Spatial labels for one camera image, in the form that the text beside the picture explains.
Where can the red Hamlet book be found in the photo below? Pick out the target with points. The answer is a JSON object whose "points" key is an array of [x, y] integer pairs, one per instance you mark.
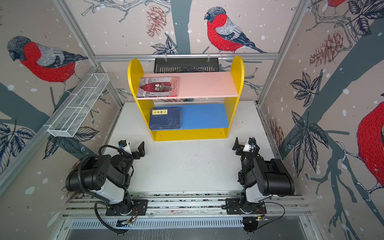
{"points": [[157, 87]]}

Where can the white wire mesh basket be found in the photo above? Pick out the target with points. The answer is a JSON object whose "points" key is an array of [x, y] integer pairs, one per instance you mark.
{"points": [[71, 118]]}

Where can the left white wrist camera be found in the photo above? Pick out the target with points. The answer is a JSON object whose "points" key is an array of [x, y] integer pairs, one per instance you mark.
{"points": [[125, 146]]}

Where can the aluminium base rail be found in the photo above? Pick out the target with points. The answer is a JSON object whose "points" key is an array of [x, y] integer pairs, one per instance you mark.
{"points": [[217, 205]]}

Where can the blue book yellow label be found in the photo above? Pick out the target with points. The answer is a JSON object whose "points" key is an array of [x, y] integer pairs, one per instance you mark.
{"points": [[165, 118]]}

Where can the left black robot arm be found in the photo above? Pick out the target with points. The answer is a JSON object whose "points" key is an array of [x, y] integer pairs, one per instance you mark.
{"points": [[107, 175]]}

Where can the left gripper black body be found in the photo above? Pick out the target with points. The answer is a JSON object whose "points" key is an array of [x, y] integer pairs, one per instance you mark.
{"points": [[128, 159]]}

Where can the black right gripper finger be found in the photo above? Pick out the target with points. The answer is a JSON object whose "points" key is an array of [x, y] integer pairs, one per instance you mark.
{"points": [[257, 148], [237, 147]]}

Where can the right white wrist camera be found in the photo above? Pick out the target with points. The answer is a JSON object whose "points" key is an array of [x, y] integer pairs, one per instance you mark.
{"points": [[249, 147]]}

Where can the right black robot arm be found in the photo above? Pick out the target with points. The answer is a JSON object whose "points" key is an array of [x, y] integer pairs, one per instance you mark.
{"points": [[261, 179]]}

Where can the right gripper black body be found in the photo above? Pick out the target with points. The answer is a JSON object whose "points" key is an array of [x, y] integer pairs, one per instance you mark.
{"points": [[245, 155]]}

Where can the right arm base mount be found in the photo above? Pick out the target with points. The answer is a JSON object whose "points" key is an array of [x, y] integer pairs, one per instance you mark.
{"points": [[244, 207]]}

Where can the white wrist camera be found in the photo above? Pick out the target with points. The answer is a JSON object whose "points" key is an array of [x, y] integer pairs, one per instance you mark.
{"points": [[125, 146], [249, 147]]}

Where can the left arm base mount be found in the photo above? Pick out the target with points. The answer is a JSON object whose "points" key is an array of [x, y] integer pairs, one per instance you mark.
{"points": [[132, 208]]}

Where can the black plastic tray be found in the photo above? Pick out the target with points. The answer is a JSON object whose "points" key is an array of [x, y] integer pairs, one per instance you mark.
{"points": [[186, 65]]}

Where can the yellow pink blue bookshelf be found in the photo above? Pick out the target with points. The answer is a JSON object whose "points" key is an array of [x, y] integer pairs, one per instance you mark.
{"points": [[198, 121]]}

